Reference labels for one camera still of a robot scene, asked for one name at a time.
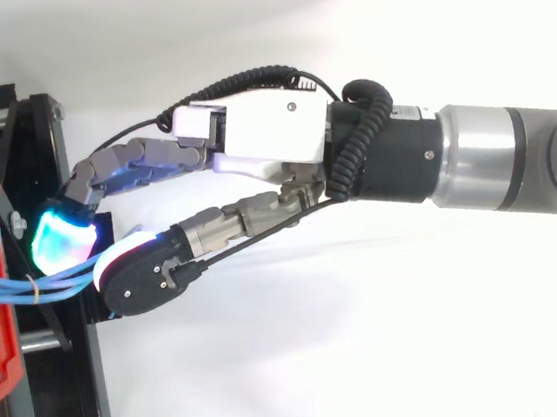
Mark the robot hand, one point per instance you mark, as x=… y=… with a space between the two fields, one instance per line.
x=269 y=129

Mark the black stand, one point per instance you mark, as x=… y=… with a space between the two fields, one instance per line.
x=45 y=235

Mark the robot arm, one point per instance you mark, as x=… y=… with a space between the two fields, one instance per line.
x=484 y=155

